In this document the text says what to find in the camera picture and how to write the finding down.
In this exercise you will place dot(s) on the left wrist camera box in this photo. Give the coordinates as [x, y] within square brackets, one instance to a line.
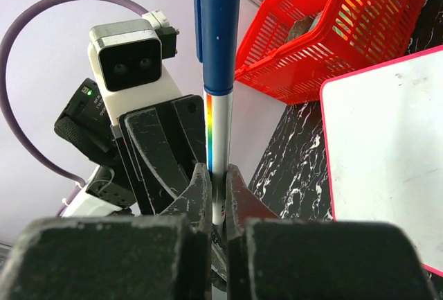
[126, 60]

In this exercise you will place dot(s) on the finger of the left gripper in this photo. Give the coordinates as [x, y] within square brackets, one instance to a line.
[190, 113]
[158, 145]

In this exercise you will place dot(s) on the red plastic shopping basket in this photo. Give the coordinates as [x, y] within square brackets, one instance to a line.
[345, 36]

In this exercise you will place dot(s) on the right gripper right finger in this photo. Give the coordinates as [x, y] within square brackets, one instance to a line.
[273, 258]

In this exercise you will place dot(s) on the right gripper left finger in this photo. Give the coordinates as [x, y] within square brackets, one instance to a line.
[166, 256]

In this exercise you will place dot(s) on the pink framed whiteboard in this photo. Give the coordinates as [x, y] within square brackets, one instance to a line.
[383, 139]

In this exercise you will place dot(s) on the blue capped whiteboard marker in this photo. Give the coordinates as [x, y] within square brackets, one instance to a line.
[216, 24]

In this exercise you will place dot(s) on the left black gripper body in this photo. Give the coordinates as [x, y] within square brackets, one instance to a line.
[132, 168]

